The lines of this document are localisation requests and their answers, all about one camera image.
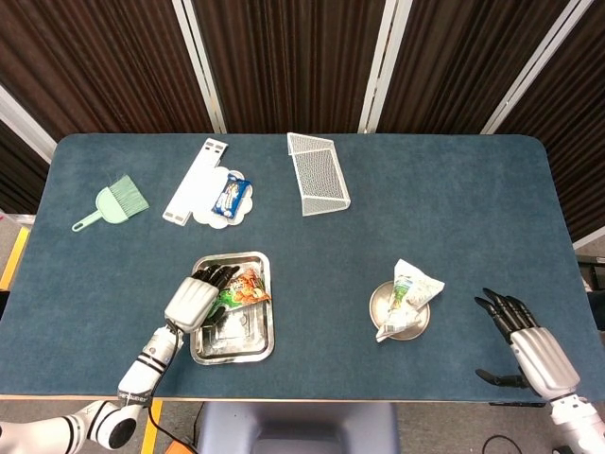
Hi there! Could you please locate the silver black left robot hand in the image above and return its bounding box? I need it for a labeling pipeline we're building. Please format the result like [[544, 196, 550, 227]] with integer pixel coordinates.
[[164, 264, 242, 335]]

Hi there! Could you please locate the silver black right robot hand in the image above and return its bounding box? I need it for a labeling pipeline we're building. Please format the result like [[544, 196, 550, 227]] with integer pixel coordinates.
[[474, 287, 582, 404]]

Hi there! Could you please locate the orange green snack bag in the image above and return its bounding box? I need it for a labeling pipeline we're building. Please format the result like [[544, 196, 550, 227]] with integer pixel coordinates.
[[215, 268, 272, 312]]

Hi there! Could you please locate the white green snack bag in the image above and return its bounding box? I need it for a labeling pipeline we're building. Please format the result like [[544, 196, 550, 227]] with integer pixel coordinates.
[[375, 258, 446, 343]]

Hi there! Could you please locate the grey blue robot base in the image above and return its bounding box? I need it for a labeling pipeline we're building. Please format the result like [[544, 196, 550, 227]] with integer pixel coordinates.
[[196, 401, 401, 454]]

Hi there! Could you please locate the rectangular stainless steel tray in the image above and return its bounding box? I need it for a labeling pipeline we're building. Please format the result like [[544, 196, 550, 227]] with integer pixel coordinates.
[[190, 251, 276, 366]]

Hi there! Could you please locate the white cloud-shaped plate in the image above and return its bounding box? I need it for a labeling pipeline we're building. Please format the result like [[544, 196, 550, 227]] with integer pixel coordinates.
[[191, 165, 256, 231]]

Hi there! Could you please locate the blue white snack packet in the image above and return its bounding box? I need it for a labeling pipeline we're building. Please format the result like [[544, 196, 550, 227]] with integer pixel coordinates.
[[211, 173, 251, 219]]

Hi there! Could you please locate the white flat plastic board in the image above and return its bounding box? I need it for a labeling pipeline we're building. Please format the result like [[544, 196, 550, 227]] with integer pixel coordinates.
[[162, 137, 229, 227]]

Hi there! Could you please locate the mint green hand brush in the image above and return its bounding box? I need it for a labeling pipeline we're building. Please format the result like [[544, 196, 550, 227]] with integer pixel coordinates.
[[107, 174, 150, 219]]

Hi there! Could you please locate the teal felt table cover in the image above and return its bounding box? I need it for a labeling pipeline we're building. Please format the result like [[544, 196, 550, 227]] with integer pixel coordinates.
[[0, 132, 605, 403]]

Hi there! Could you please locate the round stainless steel plate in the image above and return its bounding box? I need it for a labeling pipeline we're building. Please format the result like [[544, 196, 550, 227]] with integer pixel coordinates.
[[369, 280, 431, 341]]

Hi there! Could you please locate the brown slatted partition panel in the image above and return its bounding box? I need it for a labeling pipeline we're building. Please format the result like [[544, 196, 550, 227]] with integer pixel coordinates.
[[181, 0, 401, 134], [0, 0, 214, 143], [0, 84, 58, 217], [366, 0, 595, 136], [491, 0, 605, 250]]

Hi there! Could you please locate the black floor cable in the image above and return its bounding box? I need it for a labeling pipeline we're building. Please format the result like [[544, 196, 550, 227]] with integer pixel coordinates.
[[481, 434, 517, 454]]

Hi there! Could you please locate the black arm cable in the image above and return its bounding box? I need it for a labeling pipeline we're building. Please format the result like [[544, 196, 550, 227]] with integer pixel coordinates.
[[146, 321, 199, 449]]

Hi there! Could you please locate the white wire mesh basket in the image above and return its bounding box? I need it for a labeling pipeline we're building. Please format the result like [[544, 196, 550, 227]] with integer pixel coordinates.
[[286, 131, 352, 218]]

